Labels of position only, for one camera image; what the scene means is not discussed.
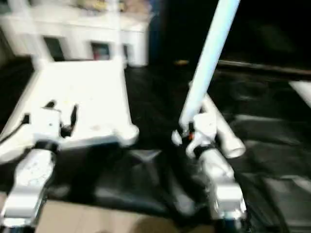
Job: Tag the white plastic table leg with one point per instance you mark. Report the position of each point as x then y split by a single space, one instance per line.
118 36
32 36
211 48
228 138

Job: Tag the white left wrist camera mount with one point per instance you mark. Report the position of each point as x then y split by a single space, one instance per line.
48 123

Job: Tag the small gold label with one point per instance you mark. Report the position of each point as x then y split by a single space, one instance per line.
181 62

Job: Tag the black work mat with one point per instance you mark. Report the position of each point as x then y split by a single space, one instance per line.
158 109

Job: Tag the white plastic table top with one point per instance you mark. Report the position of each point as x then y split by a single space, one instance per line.
97 97

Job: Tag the black cabinet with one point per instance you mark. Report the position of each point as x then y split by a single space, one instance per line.
255 29

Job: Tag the white paper sheet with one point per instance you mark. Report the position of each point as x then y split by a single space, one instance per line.
302 92

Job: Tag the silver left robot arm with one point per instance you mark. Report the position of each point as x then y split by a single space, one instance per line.
31 170

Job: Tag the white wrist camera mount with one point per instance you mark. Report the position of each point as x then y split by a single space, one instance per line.
48 123
204 123

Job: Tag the white glass-door cabinet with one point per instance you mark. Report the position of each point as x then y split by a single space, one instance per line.
73 29

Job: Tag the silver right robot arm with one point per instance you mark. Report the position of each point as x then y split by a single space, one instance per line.
223 174

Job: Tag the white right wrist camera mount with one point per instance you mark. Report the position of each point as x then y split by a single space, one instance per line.
204 123

